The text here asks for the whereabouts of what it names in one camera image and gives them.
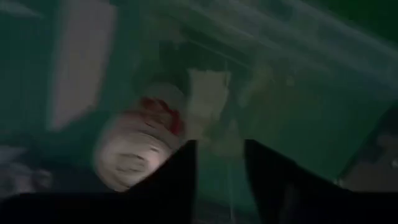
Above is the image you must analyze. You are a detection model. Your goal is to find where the silver Diet Coke can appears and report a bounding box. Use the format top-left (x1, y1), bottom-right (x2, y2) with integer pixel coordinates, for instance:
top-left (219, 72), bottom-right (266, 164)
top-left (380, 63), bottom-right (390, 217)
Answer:
top-left (93, 81), bottom-right (187, 193)

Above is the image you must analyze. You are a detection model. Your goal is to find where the clear plastic bin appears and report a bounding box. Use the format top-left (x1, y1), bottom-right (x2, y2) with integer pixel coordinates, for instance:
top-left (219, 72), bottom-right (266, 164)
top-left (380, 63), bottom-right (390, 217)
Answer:
top-left (30, 0), bottom-right (398, 224)

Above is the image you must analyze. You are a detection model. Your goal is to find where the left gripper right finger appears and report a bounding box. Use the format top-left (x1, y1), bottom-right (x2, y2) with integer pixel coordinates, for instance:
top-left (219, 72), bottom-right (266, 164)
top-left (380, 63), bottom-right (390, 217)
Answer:
top-left (244, 138), bottom-right (352, 200)

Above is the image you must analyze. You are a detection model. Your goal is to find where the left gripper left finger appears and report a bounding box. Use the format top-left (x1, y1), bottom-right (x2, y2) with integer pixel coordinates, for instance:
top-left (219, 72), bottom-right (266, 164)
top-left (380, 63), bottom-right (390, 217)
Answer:
top-left (123, 139), bottom-right (198, 195)

